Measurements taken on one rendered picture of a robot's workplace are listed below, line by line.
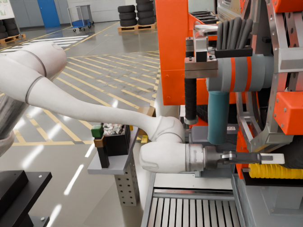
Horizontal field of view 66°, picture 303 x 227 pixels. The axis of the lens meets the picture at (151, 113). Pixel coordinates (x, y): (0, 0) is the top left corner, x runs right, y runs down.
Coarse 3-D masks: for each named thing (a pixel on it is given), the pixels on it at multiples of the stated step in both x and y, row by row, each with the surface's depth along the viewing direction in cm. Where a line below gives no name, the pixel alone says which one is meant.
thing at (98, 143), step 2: (104, 136) 99; (94, 138) 98; (102, 138) 97; (104, 138) 99; (94, 140) 97; (96, 140) 97; (98, 140) 96; (100, 140) 96; (102, 140) 97; (104, 140) 99; (94, 142) 97; (96, 142) 97; (98, 142) 97; (100, 142) 97; (102, 142) 97; (104, 142) 99; (94, 144) 98; (96, 144) 97; (98, 144) 97; (100, 144) 97; (102, 144) 97; (104, 144) 99; (96, 146) 98; (98, 146) 98; (100, 146) 98; (102, 146) 98
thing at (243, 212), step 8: (232, 176) 132; (232, 184) 133; (240, 184) 129; (240, 192) 124; (240, 200) 119; (240, 208) 112; (240, 216) 112; (248, 216) 110; (240, 224) 112; (248, 224) 107
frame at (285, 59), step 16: (272, 16) 58; (288, 16) 59; (272, 32) 58; (288, 32) 59; (288, 48) 53; (288, 64) 53; (272, 80) 59; (240, 96) 103; (272, 96) 59; (240, 112) 101; (272, 112) 59; (240, 128) 98; (256, 128) 91; (272, 128) 61; (256, 144) 75; (272, 144) 65; (288, 144) 65
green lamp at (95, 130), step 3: (93, 126) 97; (96, 126) 96; (99, 126) 96; (102, 126) 97; (93, 129) 94; (96, 129) 94; (99, 129) 94; (102, 129) 97; (93, 132) 95; (96, 132) 95; (99, 132) 95; (102, 132) 97; (93, 135) 96; (96, 135) 95; (99, 135) 95
